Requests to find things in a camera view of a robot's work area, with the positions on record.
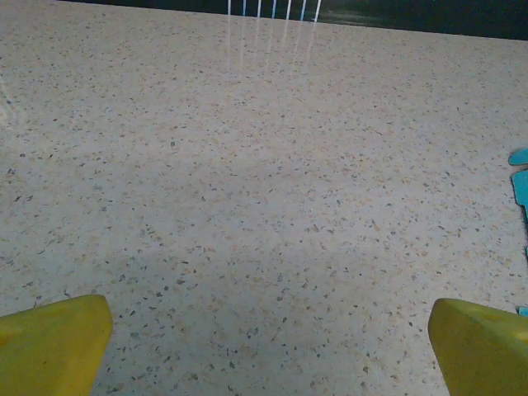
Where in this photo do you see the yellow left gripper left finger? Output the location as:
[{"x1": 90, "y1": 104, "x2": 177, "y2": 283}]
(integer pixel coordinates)
[{"x1": 0, "y1": 294, "x2": 113, "y2": 396}]

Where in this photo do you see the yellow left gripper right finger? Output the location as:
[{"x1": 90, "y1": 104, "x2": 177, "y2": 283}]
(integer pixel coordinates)
[{"x1": 427, "y1": 297, "x2": 528, "y2": 396}]

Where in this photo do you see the teal paper box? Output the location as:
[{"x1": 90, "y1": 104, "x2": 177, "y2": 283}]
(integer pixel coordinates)
[{"x1": 507, "y1": 148, "x2": 528, "y2": 318}]

